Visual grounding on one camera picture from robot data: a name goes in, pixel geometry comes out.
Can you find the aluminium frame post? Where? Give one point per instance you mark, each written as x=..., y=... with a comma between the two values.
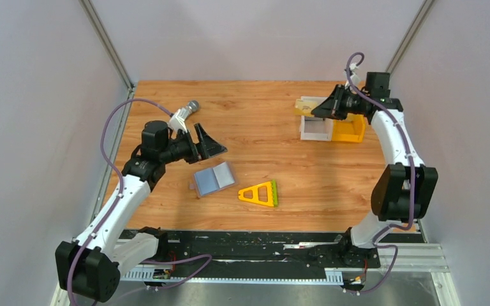
x=101, y=32
x=411, y=32

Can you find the yellow plastic bin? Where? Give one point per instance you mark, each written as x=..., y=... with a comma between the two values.
x=345, y=126

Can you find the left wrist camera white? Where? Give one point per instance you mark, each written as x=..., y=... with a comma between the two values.
x=177, y=120

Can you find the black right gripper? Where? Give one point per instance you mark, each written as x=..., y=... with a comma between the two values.
x=341, y=103

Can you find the left aluminium frame post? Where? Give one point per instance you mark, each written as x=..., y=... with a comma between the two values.
x=101, y=32

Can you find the white slotted cable duct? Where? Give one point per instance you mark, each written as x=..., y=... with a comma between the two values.
x=326, y=277

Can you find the silver glitter microphone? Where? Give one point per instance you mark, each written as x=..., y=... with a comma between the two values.
x=192, y=107

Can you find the right aluminium frame post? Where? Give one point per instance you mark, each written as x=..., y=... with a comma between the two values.
x=411, y=32

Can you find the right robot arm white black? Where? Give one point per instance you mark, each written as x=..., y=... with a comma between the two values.
x=404, y=190

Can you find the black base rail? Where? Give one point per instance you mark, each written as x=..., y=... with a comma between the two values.
x=265, y=253

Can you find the pink leather card holder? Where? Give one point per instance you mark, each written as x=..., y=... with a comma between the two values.
x=213, y=179

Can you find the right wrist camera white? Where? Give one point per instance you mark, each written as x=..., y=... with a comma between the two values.
x=352, y=77

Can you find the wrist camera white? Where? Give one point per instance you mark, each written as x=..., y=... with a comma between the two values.
x=352, y=77
x=177, y=120

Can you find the green toy brick strip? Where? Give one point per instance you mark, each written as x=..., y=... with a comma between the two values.
x=274, y=193

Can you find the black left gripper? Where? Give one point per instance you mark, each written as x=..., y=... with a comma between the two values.
x=193, y=146

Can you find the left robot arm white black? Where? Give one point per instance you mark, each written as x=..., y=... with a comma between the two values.
x=92, y=265

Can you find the yellow triangular toy block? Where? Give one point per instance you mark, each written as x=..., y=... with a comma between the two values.
x=259, y=194

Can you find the white plastic bin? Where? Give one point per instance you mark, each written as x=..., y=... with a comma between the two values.
x=316, y=129

